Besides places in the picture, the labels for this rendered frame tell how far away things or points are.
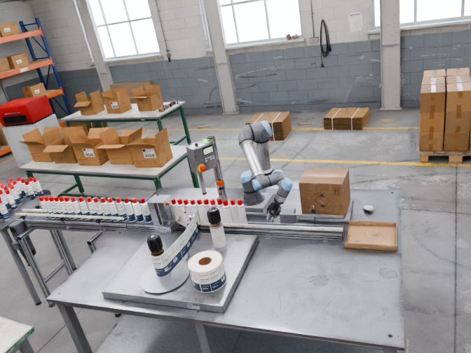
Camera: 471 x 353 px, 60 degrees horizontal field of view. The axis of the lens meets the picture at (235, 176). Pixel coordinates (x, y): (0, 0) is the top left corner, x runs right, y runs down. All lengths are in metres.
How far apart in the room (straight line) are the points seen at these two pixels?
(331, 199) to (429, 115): 2.90
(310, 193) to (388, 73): 5.07
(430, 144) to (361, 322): 3.75
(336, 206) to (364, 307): 0.84
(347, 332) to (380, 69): 6.09
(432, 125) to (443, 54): 2.29
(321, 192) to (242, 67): 5.90
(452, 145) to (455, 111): 0.43
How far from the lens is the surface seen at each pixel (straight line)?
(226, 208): 2.85
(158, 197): 2.98
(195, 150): 2.77
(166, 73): 9.46
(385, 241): 2.74
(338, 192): 2.83
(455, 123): 5.57
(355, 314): 2.25
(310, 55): 7.96
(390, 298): 2.35
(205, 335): 2.47
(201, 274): 2.34
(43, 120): 8.08
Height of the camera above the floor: 2.40
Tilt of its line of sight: 25 degrees down
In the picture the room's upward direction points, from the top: 11 degrees counter-clockwise
